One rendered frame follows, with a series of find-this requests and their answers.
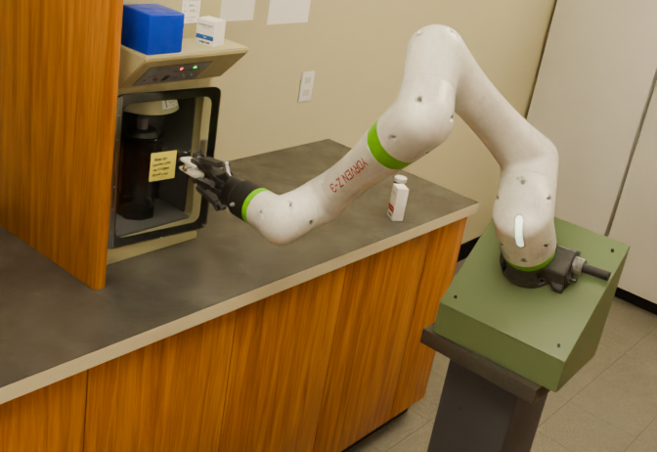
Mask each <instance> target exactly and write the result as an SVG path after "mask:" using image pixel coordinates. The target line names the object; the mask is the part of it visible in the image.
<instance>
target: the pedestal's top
mask: <svg viewBox="0 0 657 452"><path fill-rule="evenodd" d="M434 325H435V323H433V324H431V325H429V326H427V327H425V328H423V330H422V334H421V338H420V342H421V343H423V344H425V345H427V346H429V347H430V348H432V349H434V350H436V351H437V352H439V353H441V354H443V355H445V356H446V357H448V358H450V359H452V360H454V361H455V362H457V363H459V364H461V365H462V366H463V367H465V368H467V369H469V370H470V371H472V372H474V373H476V374H478V375H479V376H481V377H483V378H485V379H486V380H488V381H490V382H492V383H494V384H496V385H498V386H500V387H501V388H503V389H505V390H507V391H509V392H510V393H512V394H514V395H516V396H518V397H519V398H521V399H523V400H525V401H526V402H528V403H530V404H532V405H533V404H534V403H535V402H537V401H538V400H539V399H540V398H542V397H543V396H544V395H546V394H547V393H548V392H549V391H550V390H549V389H547V388H545V387H543V386H541V385H539V384H536V383H534V382H532V381H530V380H528V379H526V378H524V377H522V376H520V375H518V374H516V373H514V372H512V371H510V370H509V369H507V368H505V367H503V366H501V365H499V364H497V363H495V362H493V361H491V360H489V359H487V358H485V357H483V356H481V355H479V354H477V353H476V352H474V351H472V350H470V349H468V348H466V347H464V346H462V345H460V344H458V343H456V342H454V341H452V340H450V339H447V338H445V337H443V336H441V335H439V334H437V333H435V332H433V329H434Z"/></svg>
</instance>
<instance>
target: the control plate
mask: <svg viewBox="0 0 657 452"><path fill-rule="evenodd" d="M212 62H213V61H212ZM212 62H202V63H192V64H183V65H174V66H165V67H155V68H149V69H148V70H147V71H146V72H145V73H144V74H143V75H142V76H141V77H140V78H139V79H138V80H137V81H136V82H135V83H134V84H133V85H132V86H137V85H145V84H153V83H161V82H169V81H177V80H185V79H193V78H196V77H197V76H198V75H199V74H200V73H201V72H202V71H204V70H205V69H206V68H207V67H208V66H209V65H210V64H211V63H212ZM195 66H197V67H196V68H193V67H195ZM180 68H183V69H180ZM191 73H192V76H190V74H191ZM183 74H185V77H183V76H182V75H183ZM165 75H171V76H169V77H168V78H167V79H166V80H161V79H162V78H163V77H164V76H165ZM175 75H178V76H177V78H175V77H174V76H175ZM156 77H158V80H157V81H153V79H154V78H156ZM144 79H146V81H143V80H144Z"/></svg>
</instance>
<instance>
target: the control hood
mask: <svg viewBox="0 0 657 452"><path fill-rule="evenodd" d="M248 51H249V48H248V47H246V46H243V45H241V44H239V43H236V42H233V41H231V40H228V39H225V38H224V44H223V45H219V46H216V47H210V46H206V45H202V44H199V43H196V39H195V38H184V39H183V41H182V51H181V52H180V53H170V54H158V55H145V54H143V53H140V52H138V51H135V50H133V49H131V48H128V47H126V46H123V45H121V44H120V59H119V74H118V89H121V88H129V87H137V86H145V85H154V84H161V83H169V82H177V81H185V80H193V79H202V78H209V77H217V76H221V75H222V74H223V73H225V72H226V71H227V70H228V69H229V68H230V67H232V66H233V65H234V64H235V63H236V62H237V61H238V60H240V59H241V58H242V57H243V56H244V55H245V54H246V53H248ZM212 61H213V62H212ZM202 62H212V63H211V64H210V65H209V66H208V67H207V68H206V69H205V70H204V71H202V72H201V73H200V74H199V75H198V76H197V77H196V78H193V79H185V80H177V81H169V82H161V83H153V84H145V85H137V86H132V85H133V84H134V83H135V82H136V81H137V80H138V79H139V78H140V77H141V76H142V75H143V74H144V73H145V72H146V71H147V70H148V69H149V68H155V67H165V66H174V65H183V64H192V63H202Z"/></svg>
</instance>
